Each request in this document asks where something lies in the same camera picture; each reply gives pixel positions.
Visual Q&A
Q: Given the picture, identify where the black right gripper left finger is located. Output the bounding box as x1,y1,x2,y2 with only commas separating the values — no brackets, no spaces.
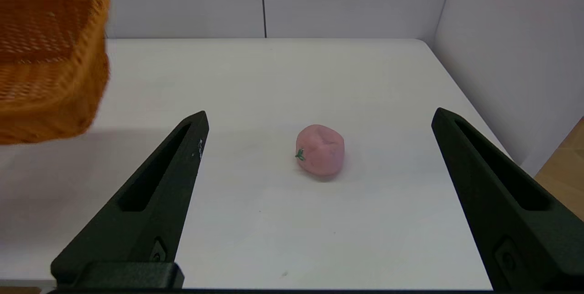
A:
50,111,209,286

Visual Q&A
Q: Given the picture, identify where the orange woven wicker basket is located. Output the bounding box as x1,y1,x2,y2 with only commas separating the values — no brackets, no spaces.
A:
0,0,111,145

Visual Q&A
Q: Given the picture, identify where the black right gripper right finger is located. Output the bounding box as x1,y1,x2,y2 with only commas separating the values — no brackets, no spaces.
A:
432,108,584,291

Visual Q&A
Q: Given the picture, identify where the pink peach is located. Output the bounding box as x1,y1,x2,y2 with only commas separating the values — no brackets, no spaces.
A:
295,124,345,177

